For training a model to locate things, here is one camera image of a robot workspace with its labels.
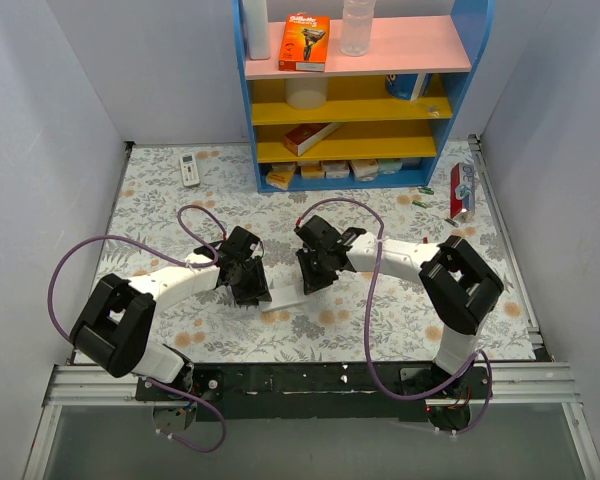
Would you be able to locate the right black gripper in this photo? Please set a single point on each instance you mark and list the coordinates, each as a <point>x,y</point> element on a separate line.
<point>315,267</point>

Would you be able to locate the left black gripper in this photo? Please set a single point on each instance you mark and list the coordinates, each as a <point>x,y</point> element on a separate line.
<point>250,279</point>

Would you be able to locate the grey white remote control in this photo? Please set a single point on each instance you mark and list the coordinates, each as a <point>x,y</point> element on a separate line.
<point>283,298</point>

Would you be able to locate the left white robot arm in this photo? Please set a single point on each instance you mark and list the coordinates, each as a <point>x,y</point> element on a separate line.
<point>114,326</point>

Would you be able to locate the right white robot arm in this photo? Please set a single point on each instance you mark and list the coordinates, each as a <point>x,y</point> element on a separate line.
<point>461,286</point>

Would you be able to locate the small white remote control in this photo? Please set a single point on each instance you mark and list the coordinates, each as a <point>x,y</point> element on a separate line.
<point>189,171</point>

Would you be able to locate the white orange small box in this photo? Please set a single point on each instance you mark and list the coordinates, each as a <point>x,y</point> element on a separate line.
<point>312,171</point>

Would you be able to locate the yellow orange small box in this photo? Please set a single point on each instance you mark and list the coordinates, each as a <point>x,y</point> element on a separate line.
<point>279,179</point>

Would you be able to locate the white tan small box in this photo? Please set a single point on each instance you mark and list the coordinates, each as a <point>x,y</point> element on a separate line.
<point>364,170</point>

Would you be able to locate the pale green small box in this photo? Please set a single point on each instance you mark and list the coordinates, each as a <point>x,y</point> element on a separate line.
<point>389,166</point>

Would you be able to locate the red white long box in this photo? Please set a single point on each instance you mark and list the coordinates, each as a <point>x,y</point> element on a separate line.
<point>305,136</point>

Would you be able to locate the blue shelf unit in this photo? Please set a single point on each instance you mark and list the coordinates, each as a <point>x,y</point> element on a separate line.
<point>375,124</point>

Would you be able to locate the red toothpaste box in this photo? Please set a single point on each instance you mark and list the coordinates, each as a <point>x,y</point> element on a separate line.
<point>462,192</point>

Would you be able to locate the white translucent cup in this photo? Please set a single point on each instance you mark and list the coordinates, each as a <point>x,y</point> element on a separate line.
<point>306,93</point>

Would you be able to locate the blue white can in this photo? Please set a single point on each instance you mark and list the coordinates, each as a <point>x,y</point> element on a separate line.
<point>407,86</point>

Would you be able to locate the orange razor box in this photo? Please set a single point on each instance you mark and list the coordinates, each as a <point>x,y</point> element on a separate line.
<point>304,44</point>

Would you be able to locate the clear plastic bottle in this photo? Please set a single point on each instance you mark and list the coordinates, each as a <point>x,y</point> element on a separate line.
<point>356,26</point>

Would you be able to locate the white bottle on shelf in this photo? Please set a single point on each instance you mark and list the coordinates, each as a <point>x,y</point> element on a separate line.
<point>257,29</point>

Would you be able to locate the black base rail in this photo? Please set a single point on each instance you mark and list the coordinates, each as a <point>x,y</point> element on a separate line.
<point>248,391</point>

